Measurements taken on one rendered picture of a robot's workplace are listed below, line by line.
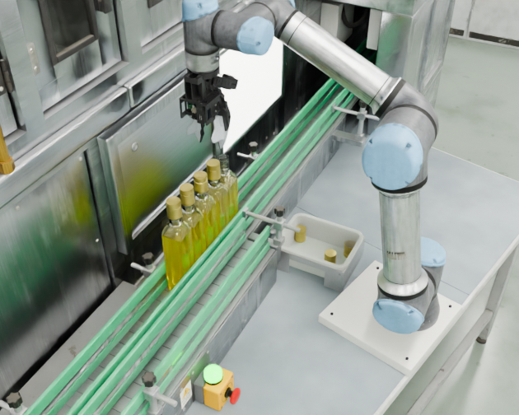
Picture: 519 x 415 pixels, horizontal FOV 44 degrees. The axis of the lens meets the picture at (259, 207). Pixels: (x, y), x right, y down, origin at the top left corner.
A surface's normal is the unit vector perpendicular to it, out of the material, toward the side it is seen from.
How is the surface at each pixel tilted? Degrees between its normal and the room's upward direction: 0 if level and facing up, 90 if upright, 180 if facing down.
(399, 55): 90
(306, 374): 0
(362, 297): 0
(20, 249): 91
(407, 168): 83
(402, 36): 90
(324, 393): 0
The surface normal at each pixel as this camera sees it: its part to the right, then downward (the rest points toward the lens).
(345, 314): 0.00, -0.78
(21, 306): 0.90, 0.28
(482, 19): -0.47, 0.55
